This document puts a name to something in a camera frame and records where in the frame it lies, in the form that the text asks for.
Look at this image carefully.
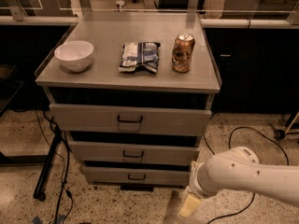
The blue white snack bag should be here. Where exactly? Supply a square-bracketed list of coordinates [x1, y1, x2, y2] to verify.
[119, 42, 161, 74]

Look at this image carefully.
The clear bottle in background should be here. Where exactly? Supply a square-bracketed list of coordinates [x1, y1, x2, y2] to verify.
[116, 0, 125, 12]

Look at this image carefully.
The grey drawer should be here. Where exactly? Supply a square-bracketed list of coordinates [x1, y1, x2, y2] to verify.
[50, 104, 211, 136]
[69, 141, 199, 166]
[82, 166, 189, 187]

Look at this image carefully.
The black stand leg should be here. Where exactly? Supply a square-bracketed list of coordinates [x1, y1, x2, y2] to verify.
[33, 126, 61, 202]

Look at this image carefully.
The black floor cable left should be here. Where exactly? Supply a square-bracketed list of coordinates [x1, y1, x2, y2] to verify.
[35, 110, 75, 224]

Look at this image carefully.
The grey drawer cabinet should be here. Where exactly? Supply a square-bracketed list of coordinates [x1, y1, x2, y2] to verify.
[35, 10, 222, 192]

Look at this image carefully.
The white horizontal rail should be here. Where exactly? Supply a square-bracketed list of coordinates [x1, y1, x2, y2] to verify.
[0, 16, 299, 29]

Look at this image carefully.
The black floor cable right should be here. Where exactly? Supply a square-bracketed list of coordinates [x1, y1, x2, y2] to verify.
[202, 126, 290, 224]

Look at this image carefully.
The white ceramic bowl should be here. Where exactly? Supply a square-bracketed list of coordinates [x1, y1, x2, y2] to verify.
[54, 40, 94, 72]

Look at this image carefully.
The black floor cable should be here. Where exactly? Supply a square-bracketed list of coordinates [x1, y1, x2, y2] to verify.
[202, 126, 290, 224]
[35, 110, 75, 224]

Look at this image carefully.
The orange soda can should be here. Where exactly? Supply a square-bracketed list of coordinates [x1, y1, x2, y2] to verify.
[172, 33, 195, 73]

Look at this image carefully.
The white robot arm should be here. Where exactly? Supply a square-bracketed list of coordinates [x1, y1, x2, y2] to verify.
[178, 147, 299, 217]

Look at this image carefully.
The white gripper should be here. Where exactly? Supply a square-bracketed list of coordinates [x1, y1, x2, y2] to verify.
[178, 161, 208, 217]

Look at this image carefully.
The wheeled cart base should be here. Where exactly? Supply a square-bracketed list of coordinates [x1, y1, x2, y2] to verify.
[274, 111, 299, 140]

